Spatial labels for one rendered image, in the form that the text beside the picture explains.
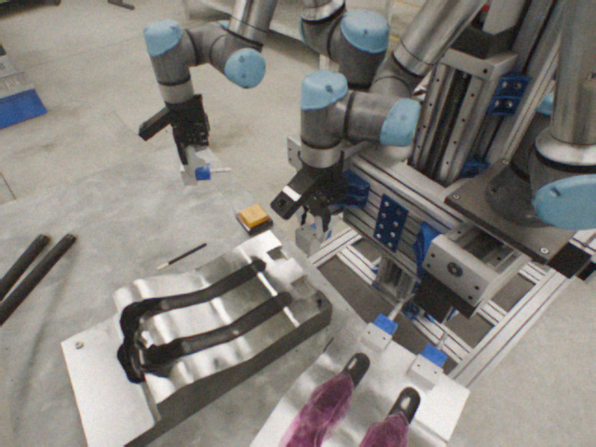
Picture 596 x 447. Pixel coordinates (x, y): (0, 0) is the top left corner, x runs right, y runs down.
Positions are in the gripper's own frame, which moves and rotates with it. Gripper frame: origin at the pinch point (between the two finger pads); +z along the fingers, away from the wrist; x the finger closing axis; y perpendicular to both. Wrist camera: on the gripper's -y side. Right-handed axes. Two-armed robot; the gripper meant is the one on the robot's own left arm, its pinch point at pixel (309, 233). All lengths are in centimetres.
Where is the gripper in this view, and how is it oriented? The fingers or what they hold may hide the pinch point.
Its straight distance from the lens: 83.3
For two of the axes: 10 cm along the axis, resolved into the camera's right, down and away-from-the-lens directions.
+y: 7.3, -5.0, 4.6
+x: -6.8, -5.4, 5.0
